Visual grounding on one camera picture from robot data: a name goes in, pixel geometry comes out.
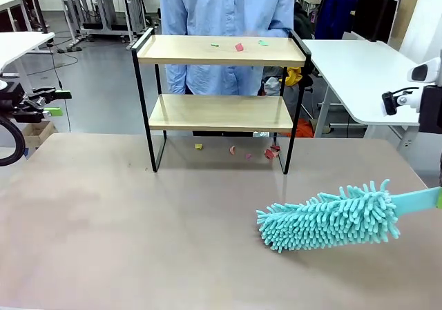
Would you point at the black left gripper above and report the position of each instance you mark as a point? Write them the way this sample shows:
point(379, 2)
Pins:
point(17, 103)

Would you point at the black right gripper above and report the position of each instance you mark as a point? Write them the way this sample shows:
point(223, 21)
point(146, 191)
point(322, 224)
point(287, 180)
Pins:
point(431, 109)

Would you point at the teal microfibre duster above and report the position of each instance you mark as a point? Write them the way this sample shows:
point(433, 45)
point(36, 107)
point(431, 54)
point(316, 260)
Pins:
point(328, 220)

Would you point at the person's right forearm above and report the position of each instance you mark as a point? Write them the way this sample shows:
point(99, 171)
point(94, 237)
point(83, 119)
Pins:
point(176, 78)

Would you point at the person's left forearm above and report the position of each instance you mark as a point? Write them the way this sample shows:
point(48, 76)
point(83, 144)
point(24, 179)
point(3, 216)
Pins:
point(281, 27)

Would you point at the open cardboard box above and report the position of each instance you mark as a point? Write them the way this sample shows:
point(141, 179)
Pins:
point(38, 134)

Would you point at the white desk with thick top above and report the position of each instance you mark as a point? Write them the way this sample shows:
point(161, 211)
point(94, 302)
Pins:
point(20, 44)

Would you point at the yellow paper scrap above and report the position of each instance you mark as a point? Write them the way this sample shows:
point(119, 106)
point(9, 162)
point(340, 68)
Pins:
point(198, 146)

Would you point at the orange cloth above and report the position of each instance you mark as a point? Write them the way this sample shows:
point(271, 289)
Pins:
point(304, 128)

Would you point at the white desk with rounded corner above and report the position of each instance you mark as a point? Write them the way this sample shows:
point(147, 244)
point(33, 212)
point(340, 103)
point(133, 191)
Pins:
point(345, 65)

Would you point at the small red-orange paper scrap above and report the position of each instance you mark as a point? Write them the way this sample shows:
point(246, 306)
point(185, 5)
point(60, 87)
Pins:
point(275, 147)

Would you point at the red paper scrap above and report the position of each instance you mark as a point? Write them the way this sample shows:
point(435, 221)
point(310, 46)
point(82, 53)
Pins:
point(268, 154)
point(239, 47)

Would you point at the brown cardboard board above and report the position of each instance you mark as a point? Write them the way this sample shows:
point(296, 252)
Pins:
point(405, 13)

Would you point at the small teal item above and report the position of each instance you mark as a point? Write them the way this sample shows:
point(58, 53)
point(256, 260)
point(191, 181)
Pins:
point(260, 135)

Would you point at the yellow cloth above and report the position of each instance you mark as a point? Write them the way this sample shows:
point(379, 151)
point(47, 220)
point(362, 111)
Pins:
point(293, 77)

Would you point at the person in light blue shirt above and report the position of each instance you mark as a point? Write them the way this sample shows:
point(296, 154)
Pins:
point(224, 9)

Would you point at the pink paper scrap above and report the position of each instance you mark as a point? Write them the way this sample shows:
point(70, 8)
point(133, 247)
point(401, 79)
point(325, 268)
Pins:
point(248, 156)

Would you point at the black monitor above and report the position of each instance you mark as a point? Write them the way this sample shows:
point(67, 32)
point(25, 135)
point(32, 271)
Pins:
point(371, 13)

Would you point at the black stand pole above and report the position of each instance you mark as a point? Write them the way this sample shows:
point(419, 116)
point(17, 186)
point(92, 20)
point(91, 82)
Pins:
point(386, 6)

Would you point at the light green paper scrap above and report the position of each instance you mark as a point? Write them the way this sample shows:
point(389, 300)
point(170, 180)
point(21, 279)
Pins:
point(263, 42)

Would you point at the person in blue trousers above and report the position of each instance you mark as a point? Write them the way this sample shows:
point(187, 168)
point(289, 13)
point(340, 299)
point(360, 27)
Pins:
point(333, 9)

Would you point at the black frame wooden two-tier shelf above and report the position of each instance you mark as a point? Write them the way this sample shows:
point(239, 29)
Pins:
point(207, 52)

